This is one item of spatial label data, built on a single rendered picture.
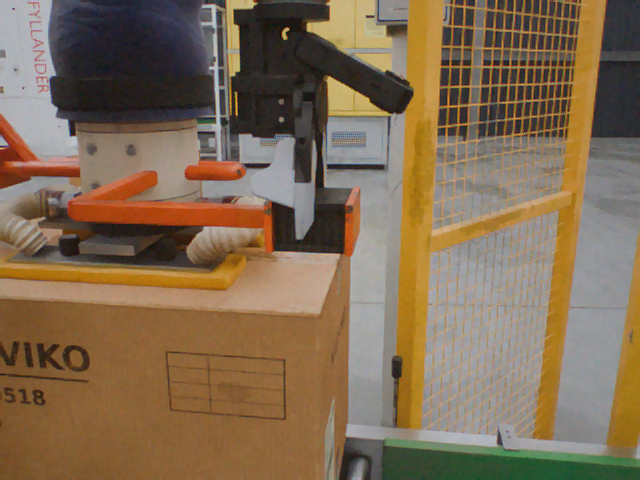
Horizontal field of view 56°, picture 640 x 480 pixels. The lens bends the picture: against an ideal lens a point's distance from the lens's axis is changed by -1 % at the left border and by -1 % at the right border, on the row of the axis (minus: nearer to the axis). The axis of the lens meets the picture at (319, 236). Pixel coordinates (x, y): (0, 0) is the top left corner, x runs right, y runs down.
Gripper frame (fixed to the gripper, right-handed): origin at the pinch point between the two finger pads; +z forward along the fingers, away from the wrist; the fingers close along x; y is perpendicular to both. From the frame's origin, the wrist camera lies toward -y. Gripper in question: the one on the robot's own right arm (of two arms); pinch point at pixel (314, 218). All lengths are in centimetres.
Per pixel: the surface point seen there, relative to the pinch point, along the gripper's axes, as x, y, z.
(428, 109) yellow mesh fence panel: -65, -13, -7
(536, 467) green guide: -47, -36, 60
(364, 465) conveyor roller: -52, -3, 67
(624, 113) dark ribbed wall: -1115, -398, 63
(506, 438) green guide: -52, -31, 57
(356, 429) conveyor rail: -58, 0, 62
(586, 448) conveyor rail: -58, -49, 62
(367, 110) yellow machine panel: -754, 44, 39
